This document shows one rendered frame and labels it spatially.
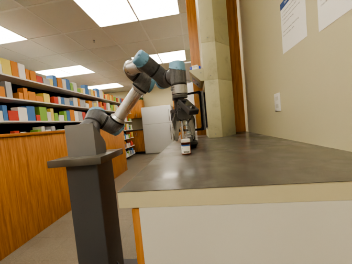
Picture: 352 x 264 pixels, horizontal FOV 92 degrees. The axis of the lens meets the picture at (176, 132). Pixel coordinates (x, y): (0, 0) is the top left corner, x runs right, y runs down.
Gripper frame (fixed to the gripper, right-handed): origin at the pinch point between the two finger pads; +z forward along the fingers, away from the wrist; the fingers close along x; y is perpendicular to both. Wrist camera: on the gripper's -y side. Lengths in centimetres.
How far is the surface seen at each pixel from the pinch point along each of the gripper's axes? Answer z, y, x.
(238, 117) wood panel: -7, 62, -93
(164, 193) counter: 8.3, -33.7, 23.4
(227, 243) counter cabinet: 20.4, -40.2, 12.1
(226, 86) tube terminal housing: -34, 44, -65
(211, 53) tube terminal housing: -60, 43, -52
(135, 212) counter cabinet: 12.6, -30.0, 29.6
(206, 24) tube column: -83, 44, -50
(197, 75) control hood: -44, 50, -40
